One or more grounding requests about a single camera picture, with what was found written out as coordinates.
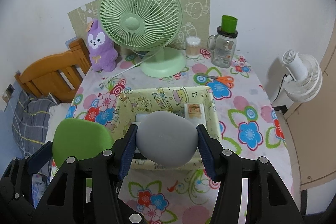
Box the white fan cable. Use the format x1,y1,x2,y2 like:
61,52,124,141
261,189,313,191
98,52,158,89

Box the white pillow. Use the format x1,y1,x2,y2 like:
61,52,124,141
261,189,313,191
45,103,71,142

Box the white clip fan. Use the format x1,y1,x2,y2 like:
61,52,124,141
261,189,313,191
282,50,323,103

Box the yellow cartoon storage box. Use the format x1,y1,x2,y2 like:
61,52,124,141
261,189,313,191
111,86,221,170

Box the beige cartoon wall poster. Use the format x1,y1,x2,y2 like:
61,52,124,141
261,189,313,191
68,0,210,50

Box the white remote control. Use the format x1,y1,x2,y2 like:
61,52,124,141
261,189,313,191
184,103,206,127

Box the purple plush bunny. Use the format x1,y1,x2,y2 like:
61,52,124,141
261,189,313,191
87,19,118,72

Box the cotton swab container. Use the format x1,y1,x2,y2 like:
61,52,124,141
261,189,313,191
186,36,201,59

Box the black power cable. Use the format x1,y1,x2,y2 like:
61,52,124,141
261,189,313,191
271,73,289,104

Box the white oval case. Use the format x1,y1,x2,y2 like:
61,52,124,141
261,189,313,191
135,111,198,168

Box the grey plaid blanket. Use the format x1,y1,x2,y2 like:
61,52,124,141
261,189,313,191
12,91,58,156

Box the orange handled scissors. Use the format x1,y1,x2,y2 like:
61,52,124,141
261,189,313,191
197,73,234,88

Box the white patterned cloth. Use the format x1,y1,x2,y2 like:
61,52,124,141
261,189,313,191
31,173,50,207

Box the floral tablecloth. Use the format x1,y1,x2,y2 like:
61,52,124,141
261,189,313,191
66,49,293,223

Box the glass jar green lid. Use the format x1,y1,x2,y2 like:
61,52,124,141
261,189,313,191
207,15,238,68

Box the green case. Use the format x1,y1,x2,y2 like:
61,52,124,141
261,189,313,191
52,118,115,189

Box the wooden chair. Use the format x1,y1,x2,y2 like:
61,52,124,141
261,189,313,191
14,39,91,103

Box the green desk fan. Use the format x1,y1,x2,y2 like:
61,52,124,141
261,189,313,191
98,0,186,78

